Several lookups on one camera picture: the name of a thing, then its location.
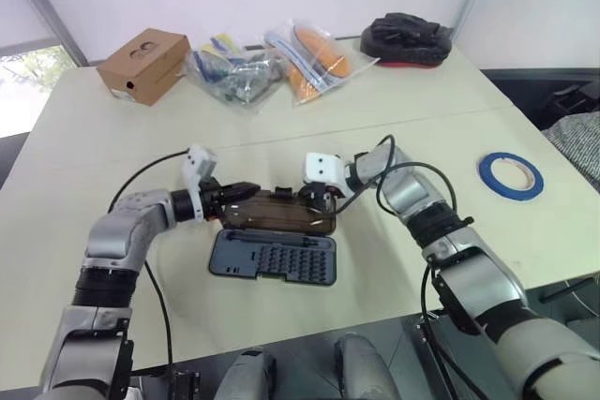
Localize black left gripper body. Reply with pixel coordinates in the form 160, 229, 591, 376
200, 177, 232, 223

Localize brown cardboard box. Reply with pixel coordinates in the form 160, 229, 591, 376
96, 27, 191, 107

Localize black screwdriver handle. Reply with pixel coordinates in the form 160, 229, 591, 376
224, 231, 325, 247

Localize black chair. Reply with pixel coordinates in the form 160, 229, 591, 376
482, 67, 600, 132

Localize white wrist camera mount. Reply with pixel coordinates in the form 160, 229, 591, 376
302, 152, 351, 198
181, 143, 218, 223

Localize dark window frame post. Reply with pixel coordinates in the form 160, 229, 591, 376
0, 0, 91, 69

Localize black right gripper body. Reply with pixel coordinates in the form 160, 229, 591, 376
313, 180, 340, 201

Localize blue tape roll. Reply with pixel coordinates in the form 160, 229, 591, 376
477, 151, 546, 203

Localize black and red pad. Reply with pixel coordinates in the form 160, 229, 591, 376
359, 11, 456, 70

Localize plastic bag with orange insoles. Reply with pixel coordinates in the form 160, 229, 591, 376
263, 18, 381, 109

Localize grey speckled fabric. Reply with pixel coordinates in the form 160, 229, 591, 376
540, 111, 600, 186

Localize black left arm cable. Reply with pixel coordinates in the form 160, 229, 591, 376
108, 150, 191, 368

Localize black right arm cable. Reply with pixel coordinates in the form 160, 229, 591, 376
337, 134, 488, 400

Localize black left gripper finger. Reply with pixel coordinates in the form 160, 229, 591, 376
223, 191, 258, 208
223, 181, 261, 196

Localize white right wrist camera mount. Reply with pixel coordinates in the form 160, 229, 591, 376
302, 152, 351, 198

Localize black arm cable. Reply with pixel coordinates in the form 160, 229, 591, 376
108, 150, 191, 368
337, 134, 488, 400

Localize plastic bag with small items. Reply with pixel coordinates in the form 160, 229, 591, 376
184, 32, 285, 116

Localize dark blue tool tray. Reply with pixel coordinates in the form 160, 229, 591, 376
207, 186, 339, 288

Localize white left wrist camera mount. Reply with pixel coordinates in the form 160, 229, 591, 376
181, 143, 218, 223

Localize grey rounded shape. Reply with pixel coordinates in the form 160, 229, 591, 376
334, 332, 400, 400
217, 346, 278, 400

